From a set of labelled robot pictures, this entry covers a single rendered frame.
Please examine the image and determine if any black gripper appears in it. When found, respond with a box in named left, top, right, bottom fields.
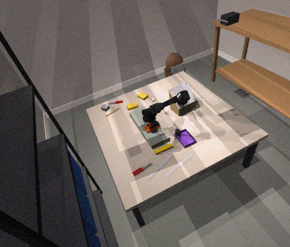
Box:
left=149, top=114, right=159, bottom=128

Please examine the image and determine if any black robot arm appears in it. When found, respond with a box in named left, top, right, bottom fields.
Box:
left=142, top=90, right=190, bottom=122

